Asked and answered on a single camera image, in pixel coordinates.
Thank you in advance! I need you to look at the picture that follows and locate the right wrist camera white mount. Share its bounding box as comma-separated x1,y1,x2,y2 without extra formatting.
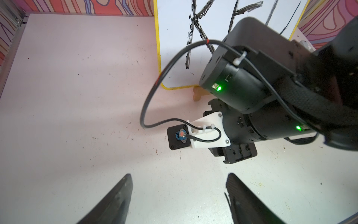
166,111,232,151

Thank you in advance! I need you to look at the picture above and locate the whiteboard with yellow rim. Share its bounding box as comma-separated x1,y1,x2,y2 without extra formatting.
152,0,311,91

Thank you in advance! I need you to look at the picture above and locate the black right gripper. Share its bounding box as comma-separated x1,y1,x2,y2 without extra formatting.
203,99,257,164

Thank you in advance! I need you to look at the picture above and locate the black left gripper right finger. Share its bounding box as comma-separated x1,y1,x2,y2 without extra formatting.
226,173,284,224

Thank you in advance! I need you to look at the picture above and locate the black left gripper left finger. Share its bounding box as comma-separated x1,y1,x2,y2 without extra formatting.
78,174,133,224

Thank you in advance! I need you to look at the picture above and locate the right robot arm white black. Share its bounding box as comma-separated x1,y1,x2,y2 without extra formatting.
200,17,358,164

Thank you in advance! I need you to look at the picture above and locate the wooden whiteboard stand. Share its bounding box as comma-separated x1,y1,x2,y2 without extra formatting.
193,86,211,102

